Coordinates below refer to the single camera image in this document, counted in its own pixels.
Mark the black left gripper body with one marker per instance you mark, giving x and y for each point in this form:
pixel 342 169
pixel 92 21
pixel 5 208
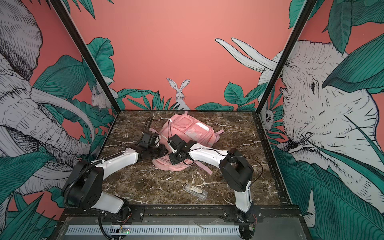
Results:
pixel 157 151

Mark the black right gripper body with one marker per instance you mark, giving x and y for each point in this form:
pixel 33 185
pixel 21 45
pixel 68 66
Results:
pixel 176 157

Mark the pink student backpack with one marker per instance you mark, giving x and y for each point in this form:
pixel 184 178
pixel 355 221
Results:
pixel 188 129

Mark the clear plastic eraser box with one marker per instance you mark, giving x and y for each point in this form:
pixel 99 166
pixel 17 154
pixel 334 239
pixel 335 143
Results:
pixel 196 191

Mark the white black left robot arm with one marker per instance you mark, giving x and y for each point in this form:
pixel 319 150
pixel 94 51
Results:
pixel 84 187

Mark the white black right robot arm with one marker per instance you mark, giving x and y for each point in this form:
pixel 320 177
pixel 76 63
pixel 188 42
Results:
pixel 234 167

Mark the white ventilation grille strip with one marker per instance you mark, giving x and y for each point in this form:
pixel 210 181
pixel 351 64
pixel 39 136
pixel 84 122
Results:
pixel 153 230

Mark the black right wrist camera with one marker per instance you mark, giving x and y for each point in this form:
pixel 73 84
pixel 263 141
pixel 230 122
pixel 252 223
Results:
pixel 176 143

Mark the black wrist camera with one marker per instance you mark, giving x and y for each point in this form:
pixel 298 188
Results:
pixel 149 140
pixel 176 143

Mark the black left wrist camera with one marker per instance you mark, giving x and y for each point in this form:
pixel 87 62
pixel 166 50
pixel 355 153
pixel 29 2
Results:
pixel 149 140

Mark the black front mounting rail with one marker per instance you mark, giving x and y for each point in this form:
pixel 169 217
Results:
pixel 134 213

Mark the black left corner frame post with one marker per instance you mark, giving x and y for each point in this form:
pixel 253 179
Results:
pixel 66 19

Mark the black corner frame post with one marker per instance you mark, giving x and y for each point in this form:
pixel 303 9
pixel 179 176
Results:
pixel 298 27
pixel 66 19

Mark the black right corner frame post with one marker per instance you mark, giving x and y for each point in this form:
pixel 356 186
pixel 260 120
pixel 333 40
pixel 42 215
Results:
pixel 298 27

